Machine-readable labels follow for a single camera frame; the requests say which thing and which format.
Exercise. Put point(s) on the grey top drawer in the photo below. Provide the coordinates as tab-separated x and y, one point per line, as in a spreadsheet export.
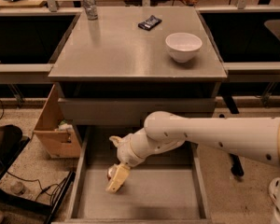
130	111

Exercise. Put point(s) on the clear plastic water bottle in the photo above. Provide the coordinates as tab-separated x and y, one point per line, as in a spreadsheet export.
90	9

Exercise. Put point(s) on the black frame on floor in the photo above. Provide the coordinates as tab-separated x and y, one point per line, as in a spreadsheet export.
47	210

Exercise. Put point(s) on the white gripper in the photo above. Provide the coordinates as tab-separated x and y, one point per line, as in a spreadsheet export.
125	152

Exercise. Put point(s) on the open grey middle drawer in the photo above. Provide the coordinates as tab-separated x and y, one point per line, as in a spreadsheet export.
165	189

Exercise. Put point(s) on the white sneaker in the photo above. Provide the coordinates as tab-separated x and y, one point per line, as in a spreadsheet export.
273	188

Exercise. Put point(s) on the black pole on floor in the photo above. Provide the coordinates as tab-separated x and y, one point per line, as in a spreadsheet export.
236	167

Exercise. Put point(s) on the dark bag on floor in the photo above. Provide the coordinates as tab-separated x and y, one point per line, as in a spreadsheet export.
10	143

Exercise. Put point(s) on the cardboard box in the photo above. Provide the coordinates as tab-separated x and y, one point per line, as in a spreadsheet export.
54	132

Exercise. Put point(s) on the dark snack bar wrapper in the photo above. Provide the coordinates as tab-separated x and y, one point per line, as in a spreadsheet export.
150	23

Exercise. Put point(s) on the grey drawer cabinet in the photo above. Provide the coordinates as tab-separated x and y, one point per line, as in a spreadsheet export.
112	57

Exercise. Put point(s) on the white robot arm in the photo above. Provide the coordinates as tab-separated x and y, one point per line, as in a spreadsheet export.
255	138

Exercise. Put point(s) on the white ceramic bowl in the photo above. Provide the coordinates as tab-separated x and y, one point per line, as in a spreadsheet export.
182	47

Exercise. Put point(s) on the red coke can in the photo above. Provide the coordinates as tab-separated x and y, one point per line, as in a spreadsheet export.
115	175

